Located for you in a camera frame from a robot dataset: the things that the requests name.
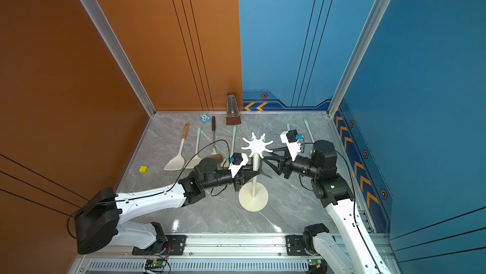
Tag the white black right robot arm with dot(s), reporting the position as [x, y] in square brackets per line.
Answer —
[360, 254]

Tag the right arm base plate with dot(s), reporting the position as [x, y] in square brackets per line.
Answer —
[298, 245]

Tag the cream turner mint handle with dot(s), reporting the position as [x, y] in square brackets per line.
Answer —
[308, 128]

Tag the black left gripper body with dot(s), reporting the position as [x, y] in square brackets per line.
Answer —
[236, 180]

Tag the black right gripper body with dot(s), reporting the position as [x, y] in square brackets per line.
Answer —
[298, 168]

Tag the small yellow cube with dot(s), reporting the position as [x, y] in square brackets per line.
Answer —
[143, 170]

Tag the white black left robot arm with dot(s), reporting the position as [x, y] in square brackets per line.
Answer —
[107, 219]

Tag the green circuit board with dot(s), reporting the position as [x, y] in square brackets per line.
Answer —
[156, 266]
[314, 263]

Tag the left green circuit board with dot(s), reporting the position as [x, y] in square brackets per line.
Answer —
[156, 266]

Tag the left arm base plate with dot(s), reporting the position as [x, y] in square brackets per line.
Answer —
[174, 245]

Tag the dark red metronome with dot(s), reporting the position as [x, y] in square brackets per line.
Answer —
[232, 111]

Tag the cream spatula mint handle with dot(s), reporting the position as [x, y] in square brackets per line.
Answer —
[195, 160]

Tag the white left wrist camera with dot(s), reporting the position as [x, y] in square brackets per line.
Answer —
[237, 161]

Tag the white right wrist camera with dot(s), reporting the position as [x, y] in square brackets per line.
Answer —
[294, 142]

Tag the right green circuit board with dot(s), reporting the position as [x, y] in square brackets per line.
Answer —
[314, 263]

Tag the small blue toy cube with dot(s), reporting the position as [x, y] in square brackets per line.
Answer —
[205, 119]

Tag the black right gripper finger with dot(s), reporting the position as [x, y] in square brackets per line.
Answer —
[274, 164]
[280, 153]

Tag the dark metal trowel spatula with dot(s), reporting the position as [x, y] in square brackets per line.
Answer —
[214, 154]

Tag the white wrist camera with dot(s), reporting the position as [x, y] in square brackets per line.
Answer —
[294, 142]
[237, 161]

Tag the cream utensil rack stand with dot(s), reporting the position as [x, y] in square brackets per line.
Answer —
[253, 196]

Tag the aluminium rail frame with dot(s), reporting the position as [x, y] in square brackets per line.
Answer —
[204, 253]

